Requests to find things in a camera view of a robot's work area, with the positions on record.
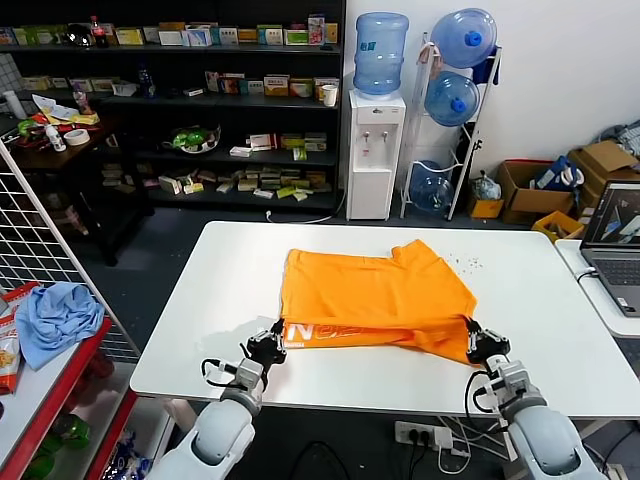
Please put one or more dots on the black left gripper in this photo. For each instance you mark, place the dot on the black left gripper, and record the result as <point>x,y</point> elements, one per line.
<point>265,355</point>

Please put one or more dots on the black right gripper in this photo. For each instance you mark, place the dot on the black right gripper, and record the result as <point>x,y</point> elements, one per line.
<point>487,352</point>

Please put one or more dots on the orange t-shirt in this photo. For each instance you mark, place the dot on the orange t-shirt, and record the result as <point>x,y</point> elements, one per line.
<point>370,295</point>

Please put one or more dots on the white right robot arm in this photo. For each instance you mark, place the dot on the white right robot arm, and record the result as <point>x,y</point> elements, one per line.
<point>545,440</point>

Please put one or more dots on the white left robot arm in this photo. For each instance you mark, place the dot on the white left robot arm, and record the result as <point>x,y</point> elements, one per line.
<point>220,435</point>

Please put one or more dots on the large white table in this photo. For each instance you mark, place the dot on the large white table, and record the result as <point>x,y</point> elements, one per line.
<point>525,325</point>

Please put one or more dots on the small white table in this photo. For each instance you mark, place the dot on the small white table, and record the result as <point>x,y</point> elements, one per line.
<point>575,260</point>

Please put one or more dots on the white power strip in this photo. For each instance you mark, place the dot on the white power strip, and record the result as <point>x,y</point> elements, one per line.
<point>415,432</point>

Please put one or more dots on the small yellow box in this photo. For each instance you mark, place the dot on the small yellow box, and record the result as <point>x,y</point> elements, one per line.
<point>485,209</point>

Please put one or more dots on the yellow plastic crate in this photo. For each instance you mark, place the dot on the yellow plastic crate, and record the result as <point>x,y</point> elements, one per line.
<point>545,222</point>

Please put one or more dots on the grey laptop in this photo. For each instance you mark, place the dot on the grey laptop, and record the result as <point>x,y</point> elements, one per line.
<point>615,270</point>

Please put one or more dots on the open cardboard box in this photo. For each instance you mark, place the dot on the open cardboard box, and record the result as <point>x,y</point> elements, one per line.
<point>540,200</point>

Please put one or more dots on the clear plastic bag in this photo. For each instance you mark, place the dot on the clear plastic bag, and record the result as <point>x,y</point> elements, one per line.
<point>487,189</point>

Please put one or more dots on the blue shopping bag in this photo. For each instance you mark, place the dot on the blue shopping bag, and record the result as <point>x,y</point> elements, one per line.
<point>550,175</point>

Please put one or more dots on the white water dispenser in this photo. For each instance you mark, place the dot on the white water dispenser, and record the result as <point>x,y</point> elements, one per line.
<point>370,190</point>

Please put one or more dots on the blue snack bag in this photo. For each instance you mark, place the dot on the blue snack bag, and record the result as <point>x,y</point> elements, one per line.
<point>127,457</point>

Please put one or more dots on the flat white box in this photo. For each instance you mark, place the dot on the flat white box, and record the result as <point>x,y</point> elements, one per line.
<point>241,151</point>

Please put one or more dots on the white red medicine box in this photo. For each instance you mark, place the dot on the white red medicine box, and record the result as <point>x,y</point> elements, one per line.
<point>262,142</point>

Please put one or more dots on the red framed cart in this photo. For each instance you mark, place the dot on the red framed cart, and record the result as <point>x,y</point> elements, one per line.
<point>75,372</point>

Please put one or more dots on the crumpled light blue cloth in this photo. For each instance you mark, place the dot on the crumpled light blue cloth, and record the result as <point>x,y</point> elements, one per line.
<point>55,320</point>

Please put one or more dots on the closed cardboard box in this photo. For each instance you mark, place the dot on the closed cardboard box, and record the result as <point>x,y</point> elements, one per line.
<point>605,155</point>

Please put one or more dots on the green plastic bottle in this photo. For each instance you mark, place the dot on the green plastic bottle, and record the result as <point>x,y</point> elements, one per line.
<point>70,432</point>

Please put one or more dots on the white metal jug rack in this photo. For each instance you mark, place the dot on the white metal jug rack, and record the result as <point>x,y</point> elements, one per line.
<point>414,125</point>

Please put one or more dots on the blue capped water jug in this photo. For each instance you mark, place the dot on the blue capped water jug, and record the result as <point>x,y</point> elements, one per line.
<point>450,100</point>
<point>460,35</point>

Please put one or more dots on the grey cloth pile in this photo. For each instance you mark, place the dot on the grey cloth pile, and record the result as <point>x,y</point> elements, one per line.
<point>625,135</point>

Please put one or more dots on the white paper cup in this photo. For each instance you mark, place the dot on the white paper cup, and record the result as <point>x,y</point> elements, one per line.
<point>330,96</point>

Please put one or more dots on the orange white medicine box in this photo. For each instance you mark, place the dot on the orange white medicine box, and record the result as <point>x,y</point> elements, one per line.
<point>276,86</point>

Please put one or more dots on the red white snack packet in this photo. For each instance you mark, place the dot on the red white snack packet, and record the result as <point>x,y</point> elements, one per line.
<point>20,297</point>

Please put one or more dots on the orange chips bag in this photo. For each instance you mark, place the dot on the orange chips bag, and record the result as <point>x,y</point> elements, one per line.
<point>7,355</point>

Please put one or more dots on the beige tape roll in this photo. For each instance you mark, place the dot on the beige tape roll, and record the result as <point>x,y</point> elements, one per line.
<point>75,138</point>

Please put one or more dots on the blue drink bottle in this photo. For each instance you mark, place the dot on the blue drink bottle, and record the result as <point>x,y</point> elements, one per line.
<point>146,84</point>

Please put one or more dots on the dark side table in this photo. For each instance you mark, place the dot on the dark side table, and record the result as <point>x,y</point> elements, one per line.
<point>45,160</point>

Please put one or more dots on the small white bottle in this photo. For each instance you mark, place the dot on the small white bottle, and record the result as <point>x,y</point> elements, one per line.
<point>57,140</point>

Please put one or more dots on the blue jug with label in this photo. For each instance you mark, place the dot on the blue jug with label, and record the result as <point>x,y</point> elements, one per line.
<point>380,55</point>

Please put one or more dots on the purple drink bottle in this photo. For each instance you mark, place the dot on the purple drink bottle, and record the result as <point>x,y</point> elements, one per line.
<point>82,100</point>

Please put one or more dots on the yellow papers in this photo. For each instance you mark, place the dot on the yellow papers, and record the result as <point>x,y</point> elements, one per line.
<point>65,112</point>

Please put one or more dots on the blue white medicine box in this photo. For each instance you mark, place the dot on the blue white medicine box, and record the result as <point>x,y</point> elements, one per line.
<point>196,37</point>

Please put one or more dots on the pink white carton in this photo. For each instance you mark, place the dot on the pink white carton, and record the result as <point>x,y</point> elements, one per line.
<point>316,30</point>

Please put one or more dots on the black shelf unit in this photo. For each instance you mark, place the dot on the black shelf unit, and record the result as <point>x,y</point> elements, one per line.
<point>250,12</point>

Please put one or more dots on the yellow medicine box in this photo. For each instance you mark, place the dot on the yellow medicine box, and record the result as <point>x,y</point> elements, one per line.
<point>130,36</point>

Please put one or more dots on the cola bottle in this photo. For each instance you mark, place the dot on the cola bottle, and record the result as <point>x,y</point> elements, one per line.
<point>99,35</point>

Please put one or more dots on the white paper roll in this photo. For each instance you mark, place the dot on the white paper roll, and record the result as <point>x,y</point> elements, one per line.
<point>12,104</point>

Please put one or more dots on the glossy black bowl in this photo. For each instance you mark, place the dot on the glossy black bowl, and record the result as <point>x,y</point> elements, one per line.
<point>79,36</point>

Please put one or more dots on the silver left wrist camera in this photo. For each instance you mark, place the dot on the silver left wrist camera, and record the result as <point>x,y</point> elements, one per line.
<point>250,375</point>

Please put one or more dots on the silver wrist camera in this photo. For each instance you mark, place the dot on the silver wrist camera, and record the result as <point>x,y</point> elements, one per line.
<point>512,377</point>
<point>250,375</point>

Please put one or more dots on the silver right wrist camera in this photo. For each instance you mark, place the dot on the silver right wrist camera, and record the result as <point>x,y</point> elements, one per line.
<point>512,377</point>

